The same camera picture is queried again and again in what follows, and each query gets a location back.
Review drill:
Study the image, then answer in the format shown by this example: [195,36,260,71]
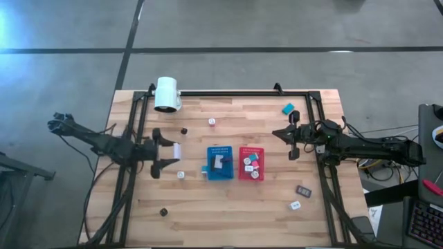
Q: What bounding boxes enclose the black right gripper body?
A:
[289,109,321,161]

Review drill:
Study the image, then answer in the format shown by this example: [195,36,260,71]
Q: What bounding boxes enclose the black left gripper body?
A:
[138,127,163,180]

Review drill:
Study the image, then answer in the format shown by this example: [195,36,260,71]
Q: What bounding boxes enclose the blue plastic basket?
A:
[206,145,235,182]

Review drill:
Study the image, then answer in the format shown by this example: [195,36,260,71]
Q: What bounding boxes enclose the white cylindrical tube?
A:
[153,76,183,113]

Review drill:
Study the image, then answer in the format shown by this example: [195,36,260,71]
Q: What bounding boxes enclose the red plastic basket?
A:
[237,146,266,182]

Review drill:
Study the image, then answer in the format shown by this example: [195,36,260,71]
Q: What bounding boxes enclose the black desk crossbar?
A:
[363,179,419,208]

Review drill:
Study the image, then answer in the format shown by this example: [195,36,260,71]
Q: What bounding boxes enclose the white paper sheet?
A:
[367,205,383,228]

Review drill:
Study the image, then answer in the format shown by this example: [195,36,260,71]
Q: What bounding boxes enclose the black flat device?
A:
[351,216,377,239]

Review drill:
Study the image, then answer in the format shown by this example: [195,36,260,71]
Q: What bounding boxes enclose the black desk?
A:
[417,102,443,208]

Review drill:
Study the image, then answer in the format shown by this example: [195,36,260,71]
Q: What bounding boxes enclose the black metal stand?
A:
[0,151,56,243]

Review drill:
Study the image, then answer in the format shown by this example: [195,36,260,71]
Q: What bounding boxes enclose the white round object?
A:
[431,124,443,150]

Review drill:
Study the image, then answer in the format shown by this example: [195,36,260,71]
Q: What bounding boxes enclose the red tool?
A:
[422,178,443,197]

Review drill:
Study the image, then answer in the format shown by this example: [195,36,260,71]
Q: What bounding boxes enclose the backlit black keyboard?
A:
[407,199,443,249]

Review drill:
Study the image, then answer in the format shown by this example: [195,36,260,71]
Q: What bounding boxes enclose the black metal table frame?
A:
[103,89,350,248]

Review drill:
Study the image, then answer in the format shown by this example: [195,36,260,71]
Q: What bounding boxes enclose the cable bundle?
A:
[356,157,419,183]

